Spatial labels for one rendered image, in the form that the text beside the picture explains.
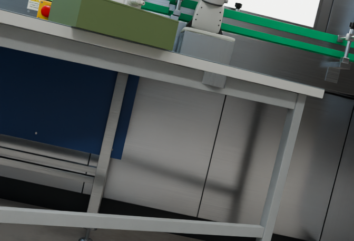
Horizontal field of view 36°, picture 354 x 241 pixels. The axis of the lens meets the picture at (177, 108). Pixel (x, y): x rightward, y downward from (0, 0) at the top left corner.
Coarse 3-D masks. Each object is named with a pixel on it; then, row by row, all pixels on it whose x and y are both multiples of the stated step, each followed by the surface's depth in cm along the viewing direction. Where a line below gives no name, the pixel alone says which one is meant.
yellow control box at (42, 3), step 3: (42, 0) 183; (42, 3) 183; (45, 3) 183; (48, 3) 183; (51, 3) 183; (39, 6) 183; (42, 6) 183; (39, 9) 183; (39, 12) 183; (39, 15) 183; (42, 15) 183; (42, 18) 183; (45, 18) 183
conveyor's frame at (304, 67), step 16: (0, 0) 188; (16, 0) 189; (32, 0) 189; (176, 32) 203; (224, 32) 204; (176, 48) 203; (240, 48) 205; (256, 48) 205; (272, 48) 205; (288, 48) 206; (240, 64) 205; (256, 64) 205; (272, 64) 206; (288, 64) 206; (304, 64) 207; (320, 64) 207; (352, 64) 208; (304, 80) 207; (320, 80) 207; (352, 80) 208
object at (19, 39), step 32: (0, 32) 145; (32, 32) 149; (96, 64) 159; (128, 64) 164; (160, 64) 169; (256, 96) 188; (288, 96) 195; (288, 128) 198; (288, 160) 200; (32, 224) 159; (64, 224) 163; (96, 224) 168; (128, 224) 173; (160, 224) 179; (192, 224) 185; (224, 224) 193
